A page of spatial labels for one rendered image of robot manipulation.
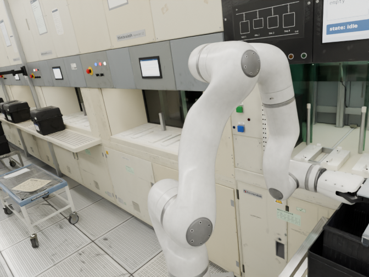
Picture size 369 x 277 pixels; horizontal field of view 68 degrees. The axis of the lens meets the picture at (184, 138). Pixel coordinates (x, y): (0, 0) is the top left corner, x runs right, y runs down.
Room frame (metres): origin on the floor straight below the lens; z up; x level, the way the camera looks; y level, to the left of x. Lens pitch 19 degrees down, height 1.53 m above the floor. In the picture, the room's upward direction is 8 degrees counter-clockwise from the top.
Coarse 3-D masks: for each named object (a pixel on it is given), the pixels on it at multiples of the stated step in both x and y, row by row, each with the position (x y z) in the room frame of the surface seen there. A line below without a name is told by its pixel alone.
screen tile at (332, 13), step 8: (328, 0) 0.99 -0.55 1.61; (360, 0) 0.92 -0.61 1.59; (368, 0) 0.91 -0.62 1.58; (328, 8) 0.99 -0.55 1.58; (336, 8) 0.97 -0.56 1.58; (344, 8) 0.96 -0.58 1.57; (352, 8) 0.94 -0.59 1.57; (360, 8) 0.92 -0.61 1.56; (368, 8) 0.91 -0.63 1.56; (328, 16) 0.99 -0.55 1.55; (336, 16) 0.97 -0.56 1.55; (344, 16) 0.95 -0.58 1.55; (352, 16) 0.94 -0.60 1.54
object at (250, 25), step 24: (264, 0) 1.17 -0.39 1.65; (288, 0) 1.09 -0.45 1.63; (240, 24) 1.25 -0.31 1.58; (264, 24) 1.17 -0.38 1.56; (288, 24) 1.10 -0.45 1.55; (336, 96) 1.77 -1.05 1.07; (360, 96) 1.67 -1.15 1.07; (336, 120) 1.71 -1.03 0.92; (360, 120) 1.66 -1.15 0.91; (288, 216) 1.10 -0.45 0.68
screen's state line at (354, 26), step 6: (330, 24) 0.99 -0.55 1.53; (336, 24) 0.97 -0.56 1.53; (342, 24) 0.96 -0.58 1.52; (348, 24) 0.95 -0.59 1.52; (354, 24) 0.93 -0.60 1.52; (360, 24) 0.92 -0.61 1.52; (366, 24) 0.91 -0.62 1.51; (330, 30) 0.99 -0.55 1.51; (336, 30) 0.97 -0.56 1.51; (342, 30) 0.96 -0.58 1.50; (348, 30) 0.94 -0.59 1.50; (354, 30) 0.93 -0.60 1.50; (360, 30) 0.92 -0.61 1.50
